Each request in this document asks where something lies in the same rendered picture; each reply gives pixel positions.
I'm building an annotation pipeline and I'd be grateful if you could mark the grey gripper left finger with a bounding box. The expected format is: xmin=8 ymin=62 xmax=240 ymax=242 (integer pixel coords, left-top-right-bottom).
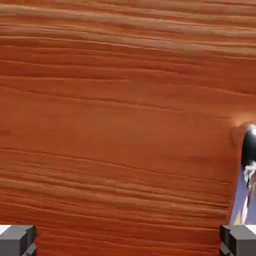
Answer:
xmin=0 ymin=224 xmax=38 ymax=256

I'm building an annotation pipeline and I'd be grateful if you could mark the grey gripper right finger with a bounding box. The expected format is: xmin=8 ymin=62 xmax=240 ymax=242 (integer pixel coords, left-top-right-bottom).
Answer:
xmin=219 ymin=224 xmax=256 ymax=256

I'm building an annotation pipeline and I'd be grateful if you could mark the reddish wood cabinet door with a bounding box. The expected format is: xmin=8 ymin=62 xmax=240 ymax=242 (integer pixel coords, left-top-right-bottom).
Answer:
xmin=0 ymin=0 xmax=256 ymax=256

